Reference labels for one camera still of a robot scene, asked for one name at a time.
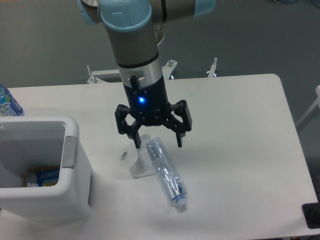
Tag white furniture leg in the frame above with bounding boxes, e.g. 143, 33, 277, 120
296, 85, 320, 132

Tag white metal robot base frame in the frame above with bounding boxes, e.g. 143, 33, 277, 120
86, 57, 218, 84

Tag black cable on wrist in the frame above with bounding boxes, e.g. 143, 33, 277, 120
128, 74, 140, 93

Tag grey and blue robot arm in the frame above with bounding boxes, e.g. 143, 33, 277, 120
77, 0, 216, 148

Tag crushed clear plastic bottle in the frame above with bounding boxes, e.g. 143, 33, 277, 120
145, 137, 188, 213

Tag blue labelled water bottle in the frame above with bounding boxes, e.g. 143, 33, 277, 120
0, 84, 24, 117

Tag black clamp at table edge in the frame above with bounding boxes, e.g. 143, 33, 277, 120
302, 202, 320, 229

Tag white plastic trash can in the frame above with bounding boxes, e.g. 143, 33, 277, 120
0, 116, 94, 220

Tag blue yellow snack packet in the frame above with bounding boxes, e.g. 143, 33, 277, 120
24, 165, 60, 187

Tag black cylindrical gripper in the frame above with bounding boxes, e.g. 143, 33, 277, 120
114, 74, 193, 149

